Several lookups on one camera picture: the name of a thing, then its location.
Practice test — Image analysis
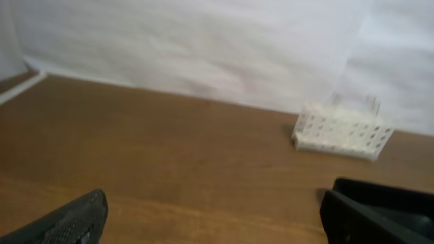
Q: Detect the black tray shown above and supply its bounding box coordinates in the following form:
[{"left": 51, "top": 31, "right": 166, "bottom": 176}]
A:
[{"left": 332, "top": 178, "right": 434, "bottom": 238}]

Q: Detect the white test tube rack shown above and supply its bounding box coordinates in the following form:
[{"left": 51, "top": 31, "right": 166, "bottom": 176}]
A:
[{"left": 291, "top": 101, "right": 396, "bottom": 162}]

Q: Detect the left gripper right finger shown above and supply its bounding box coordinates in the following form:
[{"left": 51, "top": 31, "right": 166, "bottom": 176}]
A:
[{"left": 319, "top": 189, "right": 434, "bottom": 244}]

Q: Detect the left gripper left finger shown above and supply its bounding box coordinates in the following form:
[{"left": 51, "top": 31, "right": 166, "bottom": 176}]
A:
[{"left": 0, "top": 188, "right": 109, "bottom": 244}]

